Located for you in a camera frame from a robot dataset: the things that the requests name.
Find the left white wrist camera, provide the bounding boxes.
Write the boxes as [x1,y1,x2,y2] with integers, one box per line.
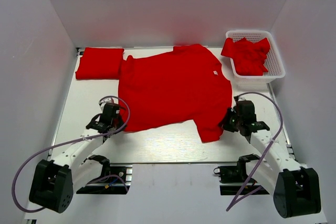
[98,97,114,111]

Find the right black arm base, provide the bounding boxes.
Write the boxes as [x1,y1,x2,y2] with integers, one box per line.
[213,154,269,196]

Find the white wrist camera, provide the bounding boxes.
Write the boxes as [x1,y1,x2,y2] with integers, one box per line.
[98,97,114,111]
[234,96,250,105]

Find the white plastic basket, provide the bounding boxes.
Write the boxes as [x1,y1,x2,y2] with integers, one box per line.
[225,29,286,84]

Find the red t shirt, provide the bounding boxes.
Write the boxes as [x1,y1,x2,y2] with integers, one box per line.
[118,45,232,143]
[75,47,124,80]

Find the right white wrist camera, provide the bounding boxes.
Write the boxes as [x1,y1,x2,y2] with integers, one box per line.
[234,96,250,105]

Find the folded red t shirt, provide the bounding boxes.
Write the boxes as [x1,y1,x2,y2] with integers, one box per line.
[75,47,124,80]

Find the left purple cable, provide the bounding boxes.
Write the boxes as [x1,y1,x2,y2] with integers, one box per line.
[11,95,131,212]

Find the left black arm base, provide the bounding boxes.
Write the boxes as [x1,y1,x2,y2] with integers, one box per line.
[76,155,132,195]

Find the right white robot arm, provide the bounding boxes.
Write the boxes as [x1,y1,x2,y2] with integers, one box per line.
[214,98,322,218]

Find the red t shirts in basket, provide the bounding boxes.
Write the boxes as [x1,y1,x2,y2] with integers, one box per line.
[221,37,270,76]

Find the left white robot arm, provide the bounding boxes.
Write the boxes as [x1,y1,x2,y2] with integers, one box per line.
[29,102,125,213]

